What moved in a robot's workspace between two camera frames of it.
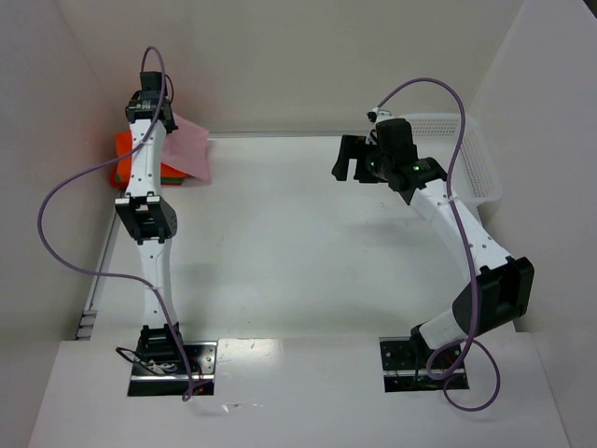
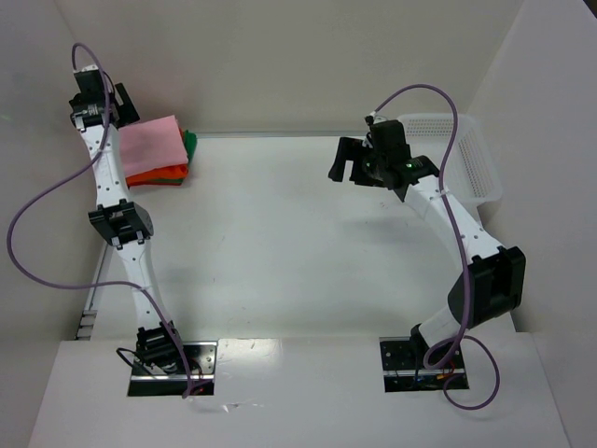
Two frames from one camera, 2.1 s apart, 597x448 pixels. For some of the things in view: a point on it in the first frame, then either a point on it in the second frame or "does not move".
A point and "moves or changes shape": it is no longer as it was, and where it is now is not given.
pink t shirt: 187,148 moves or changes shape
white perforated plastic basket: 475,177 does not move
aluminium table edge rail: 88,318 does not move
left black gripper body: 170,123 -> 120,106
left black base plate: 201,357 does not move
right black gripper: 362,160 does not move
